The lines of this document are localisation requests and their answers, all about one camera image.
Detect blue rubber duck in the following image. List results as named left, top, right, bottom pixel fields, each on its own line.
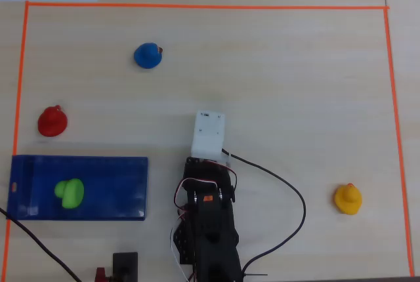
left=133, top=43, right=163, bottom=70

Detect black camera cable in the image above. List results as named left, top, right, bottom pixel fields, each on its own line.
left=221, top=148, right=307, bottom=275

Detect orange tape strip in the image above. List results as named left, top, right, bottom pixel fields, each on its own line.
left=2, top=1, right=30, bottom=282
left=25, top=1, right=390, bottom=11
left=383, top=7, right=415, bottom=277

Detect red rubber duck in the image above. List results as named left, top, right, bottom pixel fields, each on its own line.
left=37, top=104, right=69, bottom=138

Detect long black cable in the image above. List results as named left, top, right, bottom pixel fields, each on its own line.
left=0, top=207, right=83, bottom=282

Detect white camera box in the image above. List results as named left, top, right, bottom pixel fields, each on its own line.
left=190, top=110, right=226, bottom=160

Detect yellow rubber duck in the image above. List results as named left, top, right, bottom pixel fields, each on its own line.
left=333, top=182, right=364, bottom=216

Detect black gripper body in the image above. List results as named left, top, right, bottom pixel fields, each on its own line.
left=183, top=155, right=232, bottom=181

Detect small black red device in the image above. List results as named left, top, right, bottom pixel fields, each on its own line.
left=112, top=252, right=139, bottom=282

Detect white and red servo wires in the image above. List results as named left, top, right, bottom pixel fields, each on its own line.
left=169, top=160, right=238, bottom=282

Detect red clamp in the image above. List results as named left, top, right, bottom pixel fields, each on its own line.
left=94, top=266, right=114, bottom=282

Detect blue plastic box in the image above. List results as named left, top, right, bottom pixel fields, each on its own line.
left=5, top=154, right=150, bottom=222

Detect green rubber duck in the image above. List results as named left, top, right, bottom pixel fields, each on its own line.
left=54, top=178, right=85, bottom=210

